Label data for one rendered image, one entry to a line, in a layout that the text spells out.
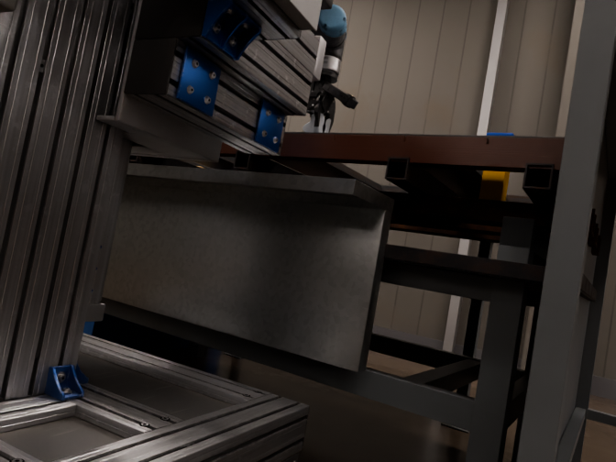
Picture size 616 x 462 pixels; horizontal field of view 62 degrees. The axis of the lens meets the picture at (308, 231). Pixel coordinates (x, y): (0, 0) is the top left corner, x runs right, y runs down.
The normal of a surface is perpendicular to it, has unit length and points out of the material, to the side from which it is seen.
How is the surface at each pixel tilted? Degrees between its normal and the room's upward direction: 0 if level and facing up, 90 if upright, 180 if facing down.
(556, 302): 90
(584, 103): 90
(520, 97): 90
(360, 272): 90
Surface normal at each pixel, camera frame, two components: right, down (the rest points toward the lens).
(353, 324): -0.51, -0.15
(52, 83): 0.88, 0.13
